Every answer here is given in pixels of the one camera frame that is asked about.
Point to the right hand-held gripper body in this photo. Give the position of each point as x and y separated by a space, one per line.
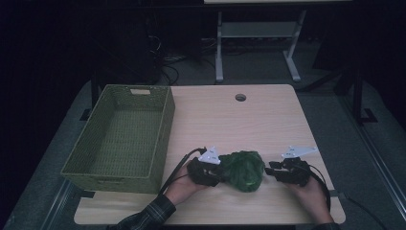
297 174

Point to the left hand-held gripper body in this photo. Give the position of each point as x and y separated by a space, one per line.
202 172

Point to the green cloth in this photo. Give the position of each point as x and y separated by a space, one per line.
244 171

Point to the green woven basket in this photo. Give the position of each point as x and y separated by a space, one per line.
127 134

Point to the person's left hand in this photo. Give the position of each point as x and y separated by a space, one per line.
182 188

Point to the person's right hand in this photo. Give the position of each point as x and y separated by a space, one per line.
314 201

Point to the black metal stand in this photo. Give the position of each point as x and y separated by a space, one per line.
358 96
94 92

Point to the white metal stand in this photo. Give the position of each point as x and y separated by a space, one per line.
218 48

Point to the metal floor rail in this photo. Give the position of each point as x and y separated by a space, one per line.
56 204
376 153

